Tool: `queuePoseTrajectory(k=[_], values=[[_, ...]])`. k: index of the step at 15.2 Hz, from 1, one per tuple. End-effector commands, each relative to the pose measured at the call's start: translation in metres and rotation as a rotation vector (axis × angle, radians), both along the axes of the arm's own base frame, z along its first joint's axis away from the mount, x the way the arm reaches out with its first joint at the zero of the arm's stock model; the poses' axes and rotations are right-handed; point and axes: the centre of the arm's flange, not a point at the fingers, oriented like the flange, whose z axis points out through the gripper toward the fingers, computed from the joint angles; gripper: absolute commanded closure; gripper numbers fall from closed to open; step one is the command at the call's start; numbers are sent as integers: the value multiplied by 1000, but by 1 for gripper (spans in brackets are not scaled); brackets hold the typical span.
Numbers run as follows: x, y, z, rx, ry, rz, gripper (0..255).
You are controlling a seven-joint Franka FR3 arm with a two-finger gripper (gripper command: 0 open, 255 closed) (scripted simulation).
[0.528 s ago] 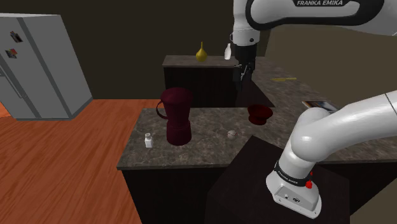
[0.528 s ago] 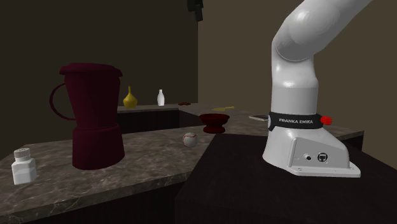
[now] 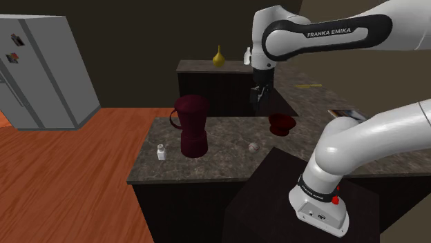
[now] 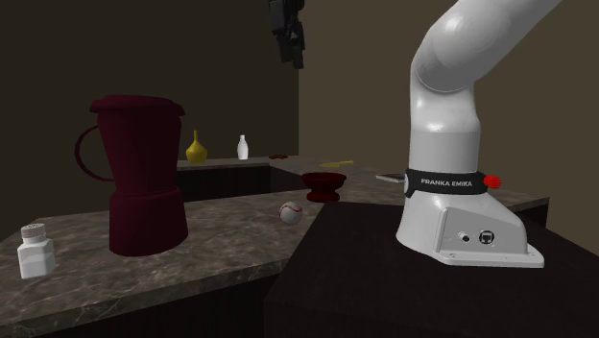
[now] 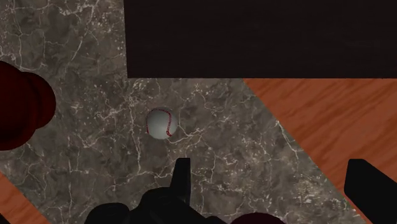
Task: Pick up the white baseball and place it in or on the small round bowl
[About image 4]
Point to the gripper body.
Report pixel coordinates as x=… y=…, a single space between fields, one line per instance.
x=286 y=28

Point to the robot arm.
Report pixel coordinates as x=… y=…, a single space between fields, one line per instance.
x=444 y=140

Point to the white bottle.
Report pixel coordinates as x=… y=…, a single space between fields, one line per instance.
x=242 y=149

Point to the dark red flat object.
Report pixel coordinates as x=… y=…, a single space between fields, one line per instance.
x=278 y=156

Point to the yellow vase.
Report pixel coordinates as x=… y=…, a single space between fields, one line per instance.
x=196 y=150

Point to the white red-stitched baseball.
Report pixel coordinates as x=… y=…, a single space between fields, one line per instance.
x=290 y=213

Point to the dark robot stand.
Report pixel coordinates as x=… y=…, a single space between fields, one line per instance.
x=397 y=290

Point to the white salt shaker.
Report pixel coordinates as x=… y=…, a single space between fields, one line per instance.
x=35 y=257

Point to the dark red pedestal bowl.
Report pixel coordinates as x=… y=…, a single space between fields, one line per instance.
x=323 y=185

